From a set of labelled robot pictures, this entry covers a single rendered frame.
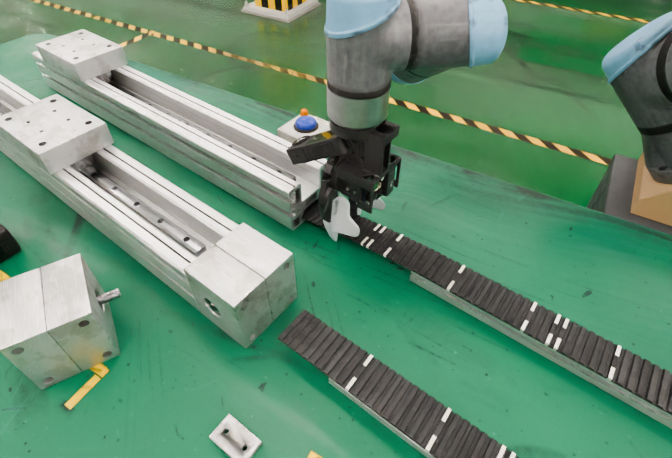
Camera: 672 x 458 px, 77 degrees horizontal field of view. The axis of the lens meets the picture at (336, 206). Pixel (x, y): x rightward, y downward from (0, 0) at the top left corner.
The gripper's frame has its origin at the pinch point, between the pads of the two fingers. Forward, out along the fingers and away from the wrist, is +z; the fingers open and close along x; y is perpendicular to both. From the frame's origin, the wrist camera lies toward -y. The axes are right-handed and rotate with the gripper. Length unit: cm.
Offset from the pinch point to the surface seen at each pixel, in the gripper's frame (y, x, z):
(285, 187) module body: -7.5, -4.4, -6.3
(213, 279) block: -2.3, -22.7, -7.3
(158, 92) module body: -48.4, 2.5, -5.8
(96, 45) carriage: -68, 3, -10
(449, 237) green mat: 14.4, 9.2, 2.3
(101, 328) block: -9.6, -34.0, -4.1
